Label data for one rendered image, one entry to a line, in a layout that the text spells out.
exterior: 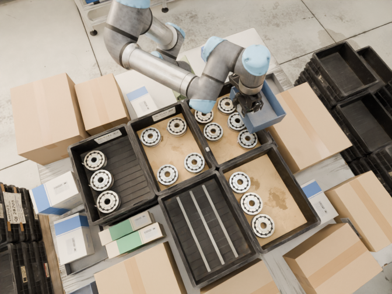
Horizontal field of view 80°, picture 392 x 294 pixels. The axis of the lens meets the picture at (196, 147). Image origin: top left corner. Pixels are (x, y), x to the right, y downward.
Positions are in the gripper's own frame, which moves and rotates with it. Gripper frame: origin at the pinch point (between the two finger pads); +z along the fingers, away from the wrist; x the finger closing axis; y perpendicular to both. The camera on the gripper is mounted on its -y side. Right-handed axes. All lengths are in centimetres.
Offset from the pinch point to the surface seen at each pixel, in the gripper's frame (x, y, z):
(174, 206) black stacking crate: -43, 23, 25
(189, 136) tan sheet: -23.7, -7.9, 27.0
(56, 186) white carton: -90, -6, 15
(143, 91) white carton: -38, -46, 30
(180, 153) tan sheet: -31.3, -0.8, 26.2
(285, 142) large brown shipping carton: 18.6, 15.1, 24.1
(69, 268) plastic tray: -101, 30, 31
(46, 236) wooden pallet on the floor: -147, 0, 84
